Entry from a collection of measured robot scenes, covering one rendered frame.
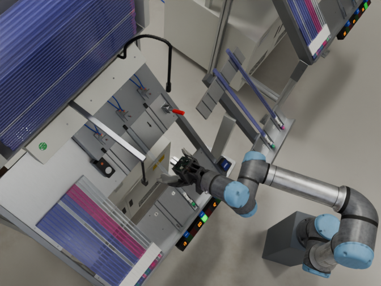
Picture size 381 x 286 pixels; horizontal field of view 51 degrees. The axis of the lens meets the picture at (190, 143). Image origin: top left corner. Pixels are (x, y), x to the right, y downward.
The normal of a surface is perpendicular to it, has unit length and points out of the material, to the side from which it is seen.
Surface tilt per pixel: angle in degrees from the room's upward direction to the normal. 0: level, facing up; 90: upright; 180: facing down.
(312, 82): 0
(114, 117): 44
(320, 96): 0
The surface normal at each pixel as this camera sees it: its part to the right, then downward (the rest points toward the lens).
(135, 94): 0.61, 0.15
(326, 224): 0.11, -0.47
